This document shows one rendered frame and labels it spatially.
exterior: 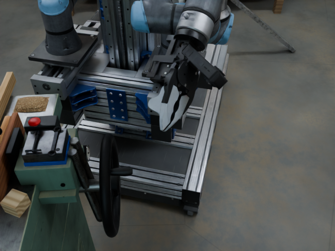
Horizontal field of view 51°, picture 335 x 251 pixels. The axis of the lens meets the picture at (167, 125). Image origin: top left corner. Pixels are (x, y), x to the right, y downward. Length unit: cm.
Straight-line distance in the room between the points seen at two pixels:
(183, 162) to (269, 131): 77
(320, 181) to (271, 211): 38
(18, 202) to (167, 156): 112
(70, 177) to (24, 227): 15
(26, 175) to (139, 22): 47
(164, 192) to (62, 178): 93
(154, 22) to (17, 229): 58
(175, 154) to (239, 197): 43
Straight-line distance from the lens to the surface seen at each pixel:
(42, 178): 93
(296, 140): 239
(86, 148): 129
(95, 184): 101
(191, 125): 204
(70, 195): 95
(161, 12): 88
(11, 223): 91
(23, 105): 117
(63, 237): 121
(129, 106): 158
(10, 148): 93
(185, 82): 71
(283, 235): 193
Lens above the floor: 162
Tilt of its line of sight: 44 degrees down
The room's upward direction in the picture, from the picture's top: straight up
